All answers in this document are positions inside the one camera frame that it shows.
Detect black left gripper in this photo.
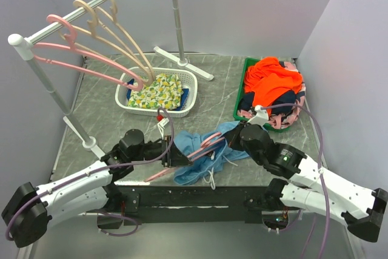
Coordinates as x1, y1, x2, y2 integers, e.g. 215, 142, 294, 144
130, 135, 193, 167

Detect pink hanger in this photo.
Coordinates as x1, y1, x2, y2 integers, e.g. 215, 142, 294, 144
144, 132, 225, 182
33, 14, 144, 91

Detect light blue shorts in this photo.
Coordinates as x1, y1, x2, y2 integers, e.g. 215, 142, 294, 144
173, 121, 249, 189

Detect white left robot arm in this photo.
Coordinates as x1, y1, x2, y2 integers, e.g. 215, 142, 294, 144
1, 129, 193, 248

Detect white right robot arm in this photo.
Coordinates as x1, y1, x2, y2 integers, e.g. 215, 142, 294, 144
224, 124, 387, 243

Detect beige hanger right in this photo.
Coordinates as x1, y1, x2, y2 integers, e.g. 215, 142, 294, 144
95, 0, 156, 86

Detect beige hanger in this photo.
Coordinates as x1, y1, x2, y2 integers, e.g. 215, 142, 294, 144
95, 0, 156, 86
73, 0, 146, 80

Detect beige hanger left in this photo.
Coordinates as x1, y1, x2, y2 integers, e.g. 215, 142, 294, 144
73, 0, 146, 80

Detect green plastic tray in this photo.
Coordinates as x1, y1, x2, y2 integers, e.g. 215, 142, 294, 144
232, 58, 293, 134

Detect navy pink floral garment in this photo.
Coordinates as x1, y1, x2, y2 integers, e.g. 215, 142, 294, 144
236, 61, 307, 130

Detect orange garment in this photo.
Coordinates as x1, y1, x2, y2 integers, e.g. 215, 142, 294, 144
243, 56, 306, 107

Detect lemon print cloth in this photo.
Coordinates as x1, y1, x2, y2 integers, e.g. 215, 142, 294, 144
127, 73, 184, 110

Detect white metal clothes rack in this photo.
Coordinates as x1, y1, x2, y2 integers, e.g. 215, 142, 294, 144
8, 0, 215, 155

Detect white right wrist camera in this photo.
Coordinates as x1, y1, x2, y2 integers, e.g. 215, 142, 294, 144
248, 105, 269, 126

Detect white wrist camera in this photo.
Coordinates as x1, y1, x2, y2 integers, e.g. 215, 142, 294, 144
156, 114, 170, 139
248, 105, 269, 126

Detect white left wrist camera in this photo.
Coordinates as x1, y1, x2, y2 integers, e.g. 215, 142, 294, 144
156, 114, 170, 139

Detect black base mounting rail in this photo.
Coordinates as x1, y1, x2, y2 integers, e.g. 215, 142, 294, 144
102, 186, 287, 224

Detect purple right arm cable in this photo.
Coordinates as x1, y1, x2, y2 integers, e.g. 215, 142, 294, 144
257, 103, 331, 259

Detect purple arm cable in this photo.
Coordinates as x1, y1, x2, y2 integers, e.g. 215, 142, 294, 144
4, 107, 175, 241
257, 103, 331, 259

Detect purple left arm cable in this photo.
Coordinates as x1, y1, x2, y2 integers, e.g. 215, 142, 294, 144
4, 107, 175, 241

